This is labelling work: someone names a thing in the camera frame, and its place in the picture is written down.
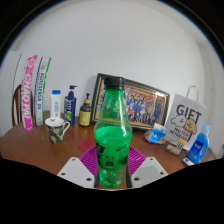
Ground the flat round red coaster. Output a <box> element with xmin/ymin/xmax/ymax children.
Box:
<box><xmin>77</xmin><ymin>139</ymin><xmax>97</xmax><ymax>152</ymax></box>

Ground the small snack packet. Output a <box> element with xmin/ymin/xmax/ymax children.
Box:
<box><xmin>165</xmin><ymin>143</ymin><xmax>183</xmax><ymax>156</ymax></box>

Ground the blue pump bottle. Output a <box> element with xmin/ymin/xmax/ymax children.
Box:
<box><xmin>63</xmin><ymin>85</ymin><xmax>79</xmax><ymax>126</ymax></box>

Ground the blue detergent bottle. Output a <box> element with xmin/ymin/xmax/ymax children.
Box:
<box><xmin>186</xmin><ymin>123</ymin><xmax>212</xmax><ymax>165</ymax></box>

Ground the patterned ceramic mug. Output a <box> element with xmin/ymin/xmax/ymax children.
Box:
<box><xmin>44</xmin><ymin>116</ymin><xmax>71</xmax><ymax>144</ymax></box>

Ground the pink shuttlecock tube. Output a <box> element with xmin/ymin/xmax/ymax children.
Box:
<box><xmin>20</xmin><ymin>54</ymin><xmax>39</xmax><ymax>132</ymax></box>

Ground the white bottle with blue cap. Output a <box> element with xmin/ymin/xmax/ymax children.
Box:
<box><xmin>49</xmin><ymin>89</ymin><xmax>63</xmax><ymax>119</ymax></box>

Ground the blue tissue pack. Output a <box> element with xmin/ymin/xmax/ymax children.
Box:
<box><xmin>143</xmin><ymin>122</ymin><xmax>167</xmax><ymax>145</ymax></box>

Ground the green plastic drink bottle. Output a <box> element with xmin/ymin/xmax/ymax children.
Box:
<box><xmin>93</xmin><ymin>76</ymin><xmax>134</xmax><ymax>188</ymax></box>

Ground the small colourful cube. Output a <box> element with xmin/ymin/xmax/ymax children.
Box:
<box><xmin>176</xmin><ymin>139</ymin><xmax>186</xmax><ymax>151</ymax></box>

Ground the white remote control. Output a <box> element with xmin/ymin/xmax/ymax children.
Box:
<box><xmin>182</xmin><ymin>157</ymin><xmax>196</xmax><ymax>167</ymax></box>

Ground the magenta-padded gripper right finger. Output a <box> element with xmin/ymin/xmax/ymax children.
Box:
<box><xmin>126</xmin><ymin>145</ymin><xmax>169</xmax><ymax>188</ymax></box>

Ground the amber bottle with yellow label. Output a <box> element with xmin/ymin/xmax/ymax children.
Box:
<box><xmin>78</xmin><ymin>92</ymin><xmax>93</xmax><ymax>128</ymax></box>

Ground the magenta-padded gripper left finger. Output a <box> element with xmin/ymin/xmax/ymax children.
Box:
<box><xmin>57</xmin><ymin>145</ymin><xmax>100</xmax><ymax>188</ymax></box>

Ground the white paper gift bag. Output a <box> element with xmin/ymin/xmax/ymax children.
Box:
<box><xmin>164</xmin><ymin>85</ymin><xmax>208</xmax><ymax>151</ymax></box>

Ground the brown wooden chair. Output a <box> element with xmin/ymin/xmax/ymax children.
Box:
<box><xmin>11</xmin><ymin>83</ymin><xmax>34</xmax><ymax>127</ymax></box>

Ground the black framed group picture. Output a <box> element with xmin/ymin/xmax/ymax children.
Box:
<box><xmin>90</xmin><ymin>72</ymin><xmax>171</xmax><ymax>132</ymax></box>

